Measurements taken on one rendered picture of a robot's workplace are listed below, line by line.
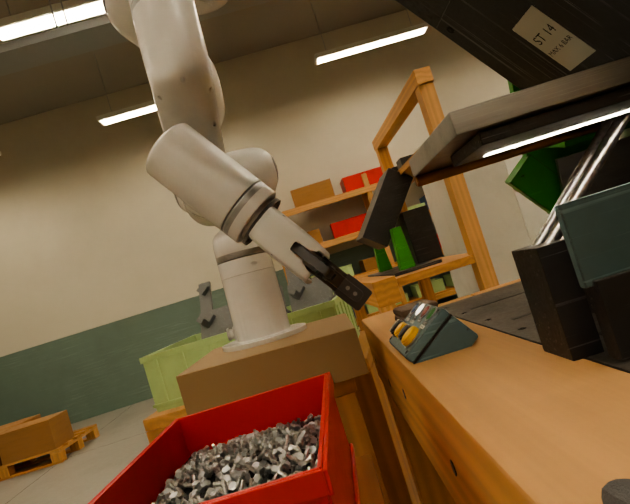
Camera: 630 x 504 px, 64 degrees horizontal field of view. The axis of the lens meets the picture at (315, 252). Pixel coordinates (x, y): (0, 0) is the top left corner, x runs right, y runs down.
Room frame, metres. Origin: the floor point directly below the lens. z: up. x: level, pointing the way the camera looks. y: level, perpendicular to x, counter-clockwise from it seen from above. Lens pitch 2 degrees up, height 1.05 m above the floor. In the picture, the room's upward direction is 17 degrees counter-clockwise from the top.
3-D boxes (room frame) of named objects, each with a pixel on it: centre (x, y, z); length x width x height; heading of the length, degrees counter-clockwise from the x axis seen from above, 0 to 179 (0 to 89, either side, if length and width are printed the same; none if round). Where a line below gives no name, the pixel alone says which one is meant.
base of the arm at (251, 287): (1.11, 0.16, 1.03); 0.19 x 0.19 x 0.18
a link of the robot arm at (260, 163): (1.12, 0.12, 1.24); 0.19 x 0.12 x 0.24; 96
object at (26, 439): (5.43, 3.61, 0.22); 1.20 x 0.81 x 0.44; 88
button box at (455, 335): (0.71, -0.12, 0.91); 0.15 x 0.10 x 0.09; 1
